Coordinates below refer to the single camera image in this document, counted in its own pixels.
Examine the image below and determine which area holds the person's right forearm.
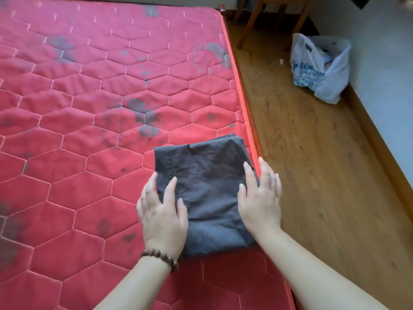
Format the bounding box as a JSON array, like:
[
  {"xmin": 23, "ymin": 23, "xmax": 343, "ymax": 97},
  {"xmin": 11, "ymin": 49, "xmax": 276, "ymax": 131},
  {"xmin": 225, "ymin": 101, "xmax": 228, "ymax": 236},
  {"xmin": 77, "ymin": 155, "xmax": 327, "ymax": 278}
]
[{"xmin": 254, "ymin": 227, "xmax": 390, "ymax": 310}]

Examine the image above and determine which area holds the brown wooden bead bracelet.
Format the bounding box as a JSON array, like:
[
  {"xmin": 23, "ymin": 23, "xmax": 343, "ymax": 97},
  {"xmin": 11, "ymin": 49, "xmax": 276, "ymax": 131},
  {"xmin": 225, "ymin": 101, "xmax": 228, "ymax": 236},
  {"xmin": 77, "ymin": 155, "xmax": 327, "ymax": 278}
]
[{"xmin": 141, "ymin": 249, "xmax": 179, "ymax": 272}]

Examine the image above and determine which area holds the brown wooden skirting board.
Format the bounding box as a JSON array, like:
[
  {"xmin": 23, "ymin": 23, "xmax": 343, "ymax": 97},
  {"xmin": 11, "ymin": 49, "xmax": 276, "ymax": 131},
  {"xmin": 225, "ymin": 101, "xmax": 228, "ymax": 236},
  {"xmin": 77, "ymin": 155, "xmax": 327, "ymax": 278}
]
[{"xmin": 342, "ymin": 83, "xmax": 413, "ymax": 225}]

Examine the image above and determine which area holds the person's left forearm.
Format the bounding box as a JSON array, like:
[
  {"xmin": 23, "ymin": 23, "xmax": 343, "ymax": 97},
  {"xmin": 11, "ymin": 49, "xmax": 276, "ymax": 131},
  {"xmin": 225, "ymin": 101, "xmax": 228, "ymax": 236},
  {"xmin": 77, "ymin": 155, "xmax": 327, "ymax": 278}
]
[{"xmin": 93, "ymin": 255, "xmax": 176, "ymax": 310}]

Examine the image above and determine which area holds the person's right hand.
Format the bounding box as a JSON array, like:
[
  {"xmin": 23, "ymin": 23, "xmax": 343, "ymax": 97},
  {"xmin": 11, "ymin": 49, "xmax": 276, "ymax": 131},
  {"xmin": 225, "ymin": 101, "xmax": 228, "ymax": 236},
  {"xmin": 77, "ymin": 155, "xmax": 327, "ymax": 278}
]
[{"xmin": 237, "ymin": 157, "xmax": 282, "ymax": 244}]

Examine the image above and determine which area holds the brown wooden chair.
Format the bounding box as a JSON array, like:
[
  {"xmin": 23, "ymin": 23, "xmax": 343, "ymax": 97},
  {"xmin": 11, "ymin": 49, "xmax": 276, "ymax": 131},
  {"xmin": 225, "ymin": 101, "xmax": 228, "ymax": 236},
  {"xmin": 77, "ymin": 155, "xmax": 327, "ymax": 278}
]
[{"xmin": 233, "ymin": 0, "xmax": 321, "ymax": 51}]

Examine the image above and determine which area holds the red quilted mattress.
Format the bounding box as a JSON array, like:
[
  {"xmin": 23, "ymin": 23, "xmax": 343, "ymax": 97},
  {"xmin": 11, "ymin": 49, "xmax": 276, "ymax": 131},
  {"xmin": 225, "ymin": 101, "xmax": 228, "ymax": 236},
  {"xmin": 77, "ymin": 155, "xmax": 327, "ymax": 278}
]
[{"xmin": 0, "ymin": 0, "xmax": 296, "ymax": 310}]

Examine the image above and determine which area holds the dark grey folded cloth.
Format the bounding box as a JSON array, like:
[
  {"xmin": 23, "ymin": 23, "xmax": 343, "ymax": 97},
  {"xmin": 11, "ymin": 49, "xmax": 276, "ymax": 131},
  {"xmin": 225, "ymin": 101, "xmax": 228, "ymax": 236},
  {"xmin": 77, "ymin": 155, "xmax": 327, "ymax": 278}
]
[{"xmin": 154, "ymin": 133, "xmax": 260, "ymax": 261}]

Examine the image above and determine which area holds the white plastic bag blue print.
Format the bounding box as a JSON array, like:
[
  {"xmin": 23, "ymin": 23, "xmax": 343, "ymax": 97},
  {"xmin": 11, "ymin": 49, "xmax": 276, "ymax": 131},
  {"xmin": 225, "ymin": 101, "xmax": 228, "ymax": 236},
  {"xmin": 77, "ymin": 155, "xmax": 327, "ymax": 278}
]
[{"xmin": 289, "ymin": 33, "xmax": 352, "ymax": 105}]

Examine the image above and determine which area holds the person's left hand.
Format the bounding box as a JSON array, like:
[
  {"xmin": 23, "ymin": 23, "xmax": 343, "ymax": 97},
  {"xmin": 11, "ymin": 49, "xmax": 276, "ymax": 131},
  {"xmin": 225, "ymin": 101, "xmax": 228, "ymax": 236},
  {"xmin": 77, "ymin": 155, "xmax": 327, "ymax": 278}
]
[{"xmin": 136, "ymin": 172, "xmax": 189, "ymax": 260}]

